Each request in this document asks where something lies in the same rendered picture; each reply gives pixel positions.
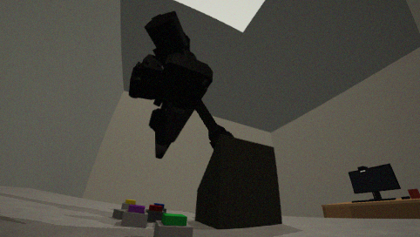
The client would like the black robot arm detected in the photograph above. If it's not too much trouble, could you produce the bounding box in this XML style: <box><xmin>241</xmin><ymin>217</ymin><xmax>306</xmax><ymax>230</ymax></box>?
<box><xmin>129</xmin><ymin>11</ymin><xmax>234</xmax><ymax>149</ymax></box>

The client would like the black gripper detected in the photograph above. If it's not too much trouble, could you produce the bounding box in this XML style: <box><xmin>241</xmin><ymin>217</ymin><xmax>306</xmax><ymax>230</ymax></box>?
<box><xmin>149</xmin><ymin>53</ymin><xmax>213</xmax><ymax>159</ymax></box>

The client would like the yellow button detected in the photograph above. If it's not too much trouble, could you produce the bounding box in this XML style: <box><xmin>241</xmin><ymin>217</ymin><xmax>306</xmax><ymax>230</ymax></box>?
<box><xmin>121</xmin><ymin>200</ymin><xmax>136</xmax><ymax>210</ymax></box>

